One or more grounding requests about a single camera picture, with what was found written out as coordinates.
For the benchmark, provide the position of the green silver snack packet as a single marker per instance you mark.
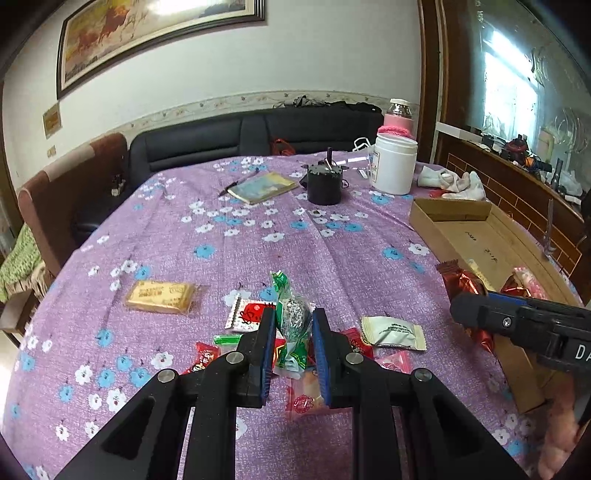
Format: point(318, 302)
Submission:
point(293, 318)

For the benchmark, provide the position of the purple floral tablecloth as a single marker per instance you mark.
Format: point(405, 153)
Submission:
point(231, 240)

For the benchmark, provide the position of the black pen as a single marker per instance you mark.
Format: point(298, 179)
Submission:
point(238, 182)

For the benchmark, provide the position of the red cartoon snack packet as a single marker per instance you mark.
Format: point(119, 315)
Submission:
point(355, 340)

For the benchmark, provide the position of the white cloth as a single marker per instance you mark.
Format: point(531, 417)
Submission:
point(455, 180)

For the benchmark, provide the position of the green topped biscuit packet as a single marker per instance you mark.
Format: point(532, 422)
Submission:
point(226, 339)

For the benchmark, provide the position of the clear plastic cup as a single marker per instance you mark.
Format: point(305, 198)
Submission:
point(358, 159)

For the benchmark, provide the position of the cardboard box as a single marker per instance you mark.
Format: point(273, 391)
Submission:
point(471, 230)

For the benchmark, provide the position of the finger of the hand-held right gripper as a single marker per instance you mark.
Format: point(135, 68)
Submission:
point(508, 297)
point(485, 316)

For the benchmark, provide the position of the wooden chair frame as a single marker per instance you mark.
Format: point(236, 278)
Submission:
point(16, 318)

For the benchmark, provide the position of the person's right forearm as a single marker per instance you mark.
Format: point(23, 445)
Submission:
point(558, 429)

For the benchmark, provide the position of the wooden cabinet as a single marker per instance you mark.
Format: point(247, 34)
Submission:
point(498, 175)

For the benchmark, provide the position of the white snack sachet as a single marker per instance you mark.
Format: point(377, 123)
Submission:
point(392, 332)

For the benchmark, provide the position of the bottle with pink sleeve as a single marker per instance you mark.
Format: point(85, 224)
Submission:
point(398, 117)

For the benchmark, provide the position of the yellow notebook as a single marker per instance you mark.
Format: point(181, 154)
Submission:
point(268, 187)

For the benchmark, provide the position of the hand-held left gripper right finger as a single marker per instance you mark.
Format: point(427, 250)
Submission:
point(322, 355)

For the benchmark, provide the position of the wall switch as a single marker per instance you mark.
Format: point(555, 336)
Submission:
point(51, 151)

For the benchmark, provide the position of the pink white checked packet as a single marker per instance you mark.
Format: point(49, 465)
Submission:
point(531, 279)

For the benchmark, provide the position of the small red snack packet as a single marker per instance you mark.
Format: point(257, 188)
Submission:
point(205, 355)

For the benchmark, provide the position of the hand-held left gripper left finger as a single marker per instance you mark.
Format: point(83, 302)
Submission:
point(268, 355)

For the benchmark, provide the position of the metal phone stand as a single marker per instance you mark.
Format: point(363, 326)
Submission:
point(549, 226)

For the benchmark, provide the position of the white red snack packet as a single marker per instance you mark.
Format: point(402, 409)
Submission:
point(247, 316)

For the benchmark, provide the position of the green patterned cushion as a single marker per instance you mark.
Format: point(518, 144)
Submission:
point(18, 263)

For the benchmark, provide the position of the wall mirror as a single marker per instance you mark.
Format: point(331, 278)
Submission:
point(508, 69)

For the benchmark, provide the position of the black leather sofa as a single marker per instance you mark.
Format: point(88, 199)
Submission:
point(207, 143)

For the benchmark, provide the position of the clear cake packet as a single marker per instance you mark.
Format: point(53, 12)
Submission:
point(302, 397)

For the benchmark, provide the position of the black flashlight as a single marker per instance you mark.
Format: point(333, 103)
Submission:
point(557, 175)

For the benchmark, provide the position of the golden cake packet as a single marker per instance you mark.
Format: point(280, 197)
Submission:
point(159, 295)

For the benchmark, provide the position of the dark clothes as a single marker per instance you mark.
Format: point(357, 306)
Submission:
point(351, 105)

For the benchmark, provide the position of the brown armchair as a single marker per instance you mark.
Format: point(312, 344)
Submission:
point(60, 184)

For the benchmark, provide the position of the white plastic jar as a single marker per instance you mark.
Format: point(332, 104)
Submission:
point(395, 161)

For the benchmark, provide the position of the framed horse painting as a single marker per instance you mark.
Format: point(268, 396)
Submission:
point(152, 37)

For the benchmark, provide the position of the black cylindrical device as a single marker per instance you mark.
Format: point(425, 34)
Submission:
point(325, 182)

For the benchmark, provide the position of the dark red foil packet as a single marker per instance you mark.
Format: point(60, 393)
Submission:
point(484, 339)
point(512, 288)
point(461, 281)

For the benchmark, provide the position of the pink snack packet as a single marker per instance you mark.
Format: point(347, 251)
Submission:
point(397, 361)

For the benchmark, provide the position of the small wall plaque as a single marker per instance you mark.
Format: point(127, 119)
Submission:
point(52, 120)

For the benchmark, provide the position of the red bag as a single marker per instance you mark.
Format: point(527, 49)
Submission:
point(279, 146)

